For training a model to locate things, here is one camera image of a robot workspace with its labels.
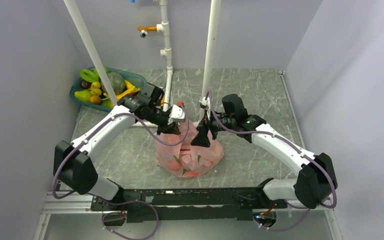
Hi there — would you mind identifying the white left slanted pole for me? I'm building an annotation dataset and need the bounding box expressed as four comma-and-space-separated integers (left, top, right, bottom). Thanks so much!
63, 0, 117, 106

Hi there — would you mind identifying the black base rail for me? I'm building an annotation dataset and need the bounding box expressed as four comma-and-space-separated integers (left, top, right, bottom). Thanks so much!
90, 187, 287, 223

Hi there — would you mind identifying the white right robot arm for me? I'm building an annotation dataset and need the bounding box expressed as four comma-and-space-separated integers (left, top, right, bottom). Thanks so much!
191, 92, 338, 209

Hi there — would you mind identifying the yellow banana bunch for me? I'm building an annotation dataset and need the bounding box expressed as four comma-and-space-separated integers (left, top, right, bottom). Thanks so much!
88, 81, 102, 96

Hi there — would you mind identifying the yellow banana in basket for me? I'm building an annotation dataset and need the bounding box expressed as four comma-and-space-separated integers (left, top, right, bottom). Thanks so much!
116, 80, 141, 101

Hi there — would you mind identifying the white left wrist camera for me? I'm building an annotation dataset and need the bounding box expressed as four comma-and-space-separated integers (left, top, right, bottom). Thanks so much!
168, 105, 186, 124

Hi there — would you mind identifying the white pvc pipe assembly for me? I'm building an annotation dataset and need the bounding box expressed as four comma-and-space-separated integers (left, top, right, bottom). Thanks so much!
154, 0, 174, 111

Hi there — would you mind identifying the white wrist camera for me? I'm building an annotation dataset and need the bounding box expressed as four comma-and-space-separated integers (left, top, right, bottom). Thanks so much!
199, 96, 211, 117
168, 105, 186, 124

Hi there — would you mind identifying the orange faucet valve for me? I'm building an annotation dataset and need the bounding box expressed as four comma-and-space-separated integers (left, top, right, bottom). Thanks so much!
137, 25, 158, 39

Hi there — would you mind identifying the green banana bunch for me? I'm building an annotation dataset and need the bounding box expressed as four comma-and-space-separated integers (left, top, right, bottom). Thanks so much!
79, 69, 101, 83

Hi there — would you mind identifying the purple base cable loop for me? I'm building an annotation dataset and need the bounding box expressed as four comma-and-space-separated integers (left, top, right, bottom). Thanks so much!
101, 200, 160, 240

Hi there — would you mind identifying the green mango fake fruit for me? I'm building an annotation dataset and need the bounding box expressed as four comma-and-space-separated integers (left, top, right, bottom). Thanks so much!
73, 90, 93, 103

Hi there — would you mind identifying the small orange fake fruit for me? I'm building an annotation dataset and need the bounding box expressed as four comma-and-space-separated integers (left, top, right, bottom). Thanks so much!
89, 95, 102, 105

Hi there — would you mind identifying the green melon fake fruit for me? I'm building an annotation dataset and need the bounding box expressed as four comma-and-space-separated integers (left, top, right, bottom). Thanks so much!
106, 72, 126, 95

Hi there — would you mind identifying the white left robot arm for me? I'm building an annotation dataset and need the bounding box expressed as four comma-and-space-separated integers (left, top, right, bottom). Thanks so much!
51, 83, 188, 210

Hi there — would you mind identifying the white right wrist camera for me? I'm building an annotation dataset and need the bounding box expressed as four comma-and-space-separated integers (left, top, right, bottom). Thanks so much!
199, 96, 211, 117

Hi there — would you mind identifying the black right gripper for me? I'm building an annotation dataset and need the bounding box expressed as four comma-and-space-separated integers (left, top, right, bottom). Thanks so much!
190, 109, 236, 148

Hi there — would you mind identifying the dark plum fake fruit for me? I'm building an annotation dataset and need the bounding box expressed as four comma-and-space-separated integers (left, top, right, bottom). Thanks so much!
78, 79, 92, 90

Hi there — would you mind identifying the aluminium frame rail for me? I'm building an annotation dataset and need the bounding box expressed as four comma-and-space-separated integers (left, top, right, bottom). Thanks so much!
41, 192, 93, 215

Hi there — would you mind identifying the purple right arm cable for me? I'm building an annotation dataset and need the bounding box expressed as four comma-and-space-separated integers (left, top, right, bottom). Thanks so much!
206, 91, 338, 210

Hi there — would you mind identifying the pink peach-print plastic bag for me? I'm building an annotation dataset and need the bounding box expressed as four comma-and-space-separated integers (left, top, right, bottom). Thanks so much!
155, 120, 224, 178

